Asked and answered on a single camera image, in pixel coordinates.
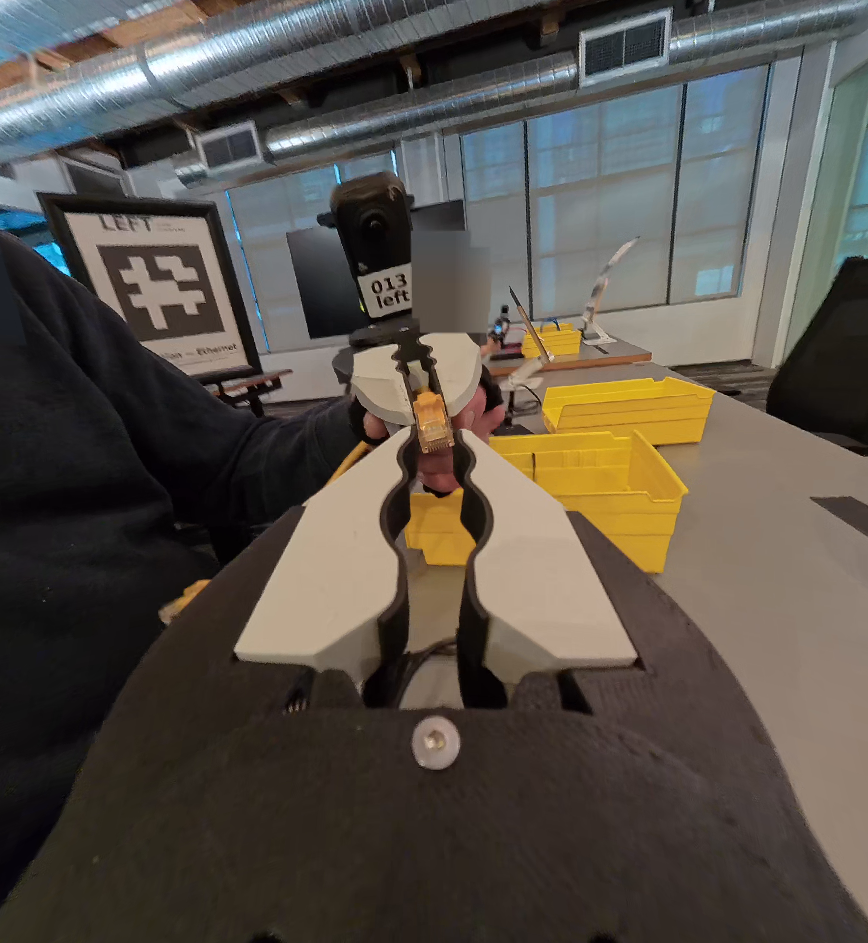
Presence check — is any black ethernet cable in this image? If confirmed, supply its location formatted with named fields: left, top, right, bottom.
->
left=393, top=637, right=459, bottom=710

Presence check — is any person's left forearm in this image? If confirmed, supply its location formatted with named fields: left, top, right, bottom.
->
left=147, top=346, right=361, bottom=527

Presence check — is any wide shallow yellow bin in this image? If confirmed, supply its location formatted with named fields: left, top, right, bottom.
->
left=542, top=376, right=716, bottom=446

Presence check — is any tilted tablet stand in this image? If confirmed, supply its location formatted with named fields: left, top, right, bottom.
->
left=580, top=236, right=641, bottom=346
left=496, top=287, right=556, bottom=395

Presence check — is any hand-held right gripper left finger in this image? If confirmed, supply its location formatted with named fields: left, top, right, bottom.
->
left=234, top=427, right=414, bottom=701

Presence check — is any yellow ethernet cable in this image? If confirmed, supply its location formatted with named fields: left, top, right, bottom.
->
left=160, top=390, right=456, bottom=627

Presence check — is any black office chair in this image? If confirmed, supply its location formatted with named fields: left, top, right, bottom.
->
left=765, top=254, right=868, bottom=458

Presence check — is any silver round air duct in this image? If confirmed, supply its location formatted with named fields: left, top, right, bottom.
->
left=172, top=0, right=868, bottom=189

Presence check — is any dark wooden bench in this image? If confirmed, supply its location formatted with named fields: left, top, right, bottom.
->
left=191, top=366, right=294, bottom=417

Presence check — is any white vent grille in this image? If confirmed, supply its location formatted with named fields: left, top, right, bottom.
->
left=194, top=121, right=266, bottom=172
left=577, top=9, right=673, bottom=85

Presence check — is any small yellow bin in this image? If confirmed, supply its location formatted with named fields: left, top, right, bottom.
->
left=405, top=431, right=689, bottom=574
left=520, top=322, right=582, bottom=360

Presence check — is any wooden top desk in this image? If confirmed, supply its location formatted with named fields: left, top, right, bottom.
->
left=482, top=335, right=652, bottom=375

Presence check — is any black wall screen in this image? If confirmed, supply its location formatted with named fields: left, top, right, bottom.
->
left=285, top=199, right=468, bottom=340

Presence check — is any black white marker sign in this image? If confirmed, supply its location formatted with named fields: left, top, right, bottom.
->
left=36, top=193, right=263, bottom=377

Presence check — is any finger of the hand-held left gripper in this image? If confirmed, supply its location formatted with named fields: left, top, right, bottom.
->
left=418, top=332, right=483, bottom=415
left=349, top=348, right=414, bottom=428

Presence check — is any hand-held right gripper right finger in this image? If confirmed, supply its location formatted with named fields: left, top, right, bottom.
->
left=456, top=429, right=639, bottom=707

